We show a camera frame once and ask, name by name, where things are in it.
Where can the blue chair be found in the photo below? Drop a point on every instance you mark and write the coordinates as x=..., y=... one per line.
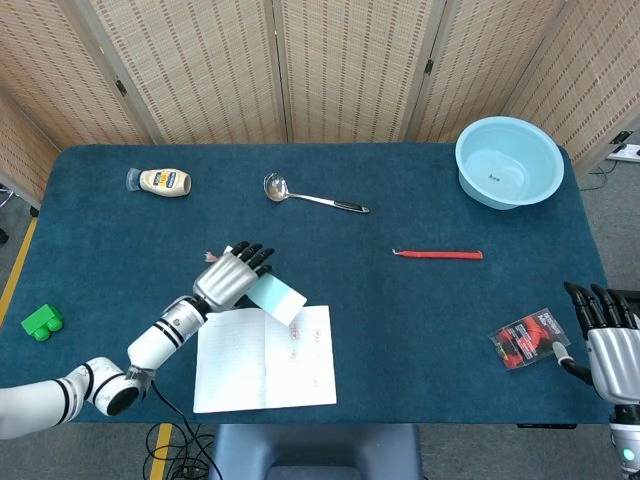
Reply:
x=320, y=450

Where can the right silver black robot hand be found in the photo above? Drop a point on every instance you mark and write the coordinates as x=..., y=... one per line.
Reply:
x=617, y=360

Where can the white lined notebook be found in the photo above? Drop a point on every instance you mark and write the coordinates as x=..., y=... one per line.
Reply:
x=235, y=370

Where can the red black packet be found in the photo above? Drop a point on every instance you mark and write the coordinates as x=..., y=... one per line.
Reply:
x=525, y=340

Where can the teal table cloth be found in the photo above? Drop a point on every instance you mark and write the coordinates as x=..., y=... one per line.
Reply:
x=400, y=310

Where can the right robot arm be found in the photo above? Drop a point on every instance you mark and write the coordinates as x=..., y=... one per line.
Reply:
x=627, y=440

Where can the light blue plastic basin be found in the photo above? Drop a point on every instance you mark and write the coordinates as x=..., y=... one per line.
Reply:
x=505, y=170

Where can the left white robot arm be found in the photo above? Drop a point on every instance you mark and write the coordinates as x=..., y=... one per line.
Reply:
x=155, y=340

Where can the red candle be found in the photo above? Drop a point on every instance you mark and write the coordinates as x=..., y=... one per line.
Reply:
x=440, y=255

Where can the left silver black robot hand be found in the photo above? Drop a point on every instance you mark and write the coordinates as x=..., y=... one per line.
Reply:
x=225, y=282

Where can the green toy block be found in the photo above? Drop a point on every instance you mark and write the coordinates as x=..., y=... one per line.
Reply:
x=40, y=324

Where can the mayonnaise squeeze bottle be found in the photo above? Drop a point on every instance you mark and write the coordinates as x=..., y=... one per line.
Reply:
x=162, y=182

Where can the woven bamboo folding screen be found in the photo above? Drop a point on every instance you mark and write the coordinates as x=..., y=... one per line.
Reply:
x=350, y=65

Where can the light blue white bookmark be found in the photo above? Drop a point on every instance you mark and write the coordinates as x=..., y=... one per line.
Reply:
x=277, y=300

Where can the brass screen hinge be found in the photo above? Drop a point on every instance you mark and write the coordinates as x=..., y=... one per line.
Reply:
x=120, y=86
x=428, y=66

